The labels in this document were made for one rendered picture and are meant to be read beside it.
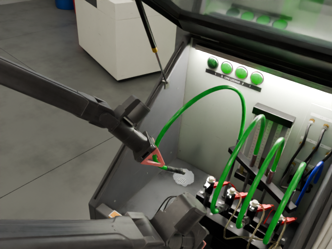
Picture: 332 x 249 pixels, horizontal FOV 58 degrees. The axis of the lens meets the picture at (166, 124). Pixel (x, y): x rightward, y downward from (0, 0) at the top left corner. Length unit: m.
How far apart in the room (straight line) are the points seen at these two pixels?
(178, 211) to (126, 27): 3.19
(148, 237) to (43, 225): 0.18
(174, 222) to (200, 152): 0.88
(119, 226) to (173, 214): 0.12
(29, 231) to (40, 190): 2.20
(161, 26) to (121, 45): 0.58
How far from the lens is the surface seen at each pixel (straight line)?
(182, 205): 0.56
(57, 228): 0.42
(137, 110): 0.84
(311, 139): 1.16
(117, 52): 3.67
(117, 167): 1.13
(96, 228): 0.46
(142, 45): 3.81
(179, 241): 0.62
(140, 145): 0.87
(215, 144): 1.35
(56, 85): 0.77
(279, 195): 1.09
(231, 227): 1.10
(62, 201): 2.47
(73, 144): 2.94
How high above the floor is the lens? 1.85
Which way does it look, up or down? 36 degrees down
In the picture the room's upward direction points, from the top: 5 degrees clockwise
